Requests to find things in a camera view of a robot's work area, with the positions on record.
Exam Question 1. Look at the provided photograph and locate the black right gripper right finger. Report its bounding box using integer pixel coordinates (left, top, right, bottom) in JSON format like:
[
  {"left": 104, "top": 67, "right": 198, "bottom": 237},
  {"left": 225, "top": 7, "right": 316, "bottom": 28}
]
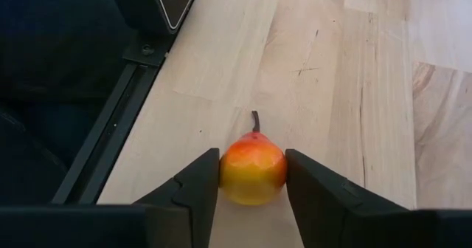
[{"left": 285, "top": 148, "right": 472, "bottom": 248}]

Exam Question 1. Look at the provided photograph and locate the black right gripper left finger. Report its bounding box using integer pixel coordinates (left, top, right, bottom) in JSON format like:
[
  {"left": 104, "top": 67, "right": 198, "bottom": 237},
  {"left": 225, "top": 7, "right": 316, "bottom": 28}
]
[{"left": 0, "top": 148, "right": 221, "bottom": 248}]

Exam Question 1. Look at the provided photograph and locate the small orange toy pear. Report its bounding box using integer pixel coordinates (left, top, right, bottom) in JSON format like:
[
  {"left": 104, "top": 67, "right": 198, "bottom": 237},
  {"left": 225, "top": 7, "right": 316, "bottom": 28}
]
[{"left": 218, "top": 110, "right": 288, "bottom": 207}]

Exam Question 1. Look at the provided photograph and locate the black aluminium table frame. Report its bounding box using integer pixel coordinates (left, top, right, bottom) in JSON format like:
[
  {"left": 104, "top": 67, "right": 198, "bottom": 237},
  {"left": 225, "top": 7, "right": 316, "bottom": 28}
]
[{"left": 51, "top": 30, "right": 174, "bottom": 206}]

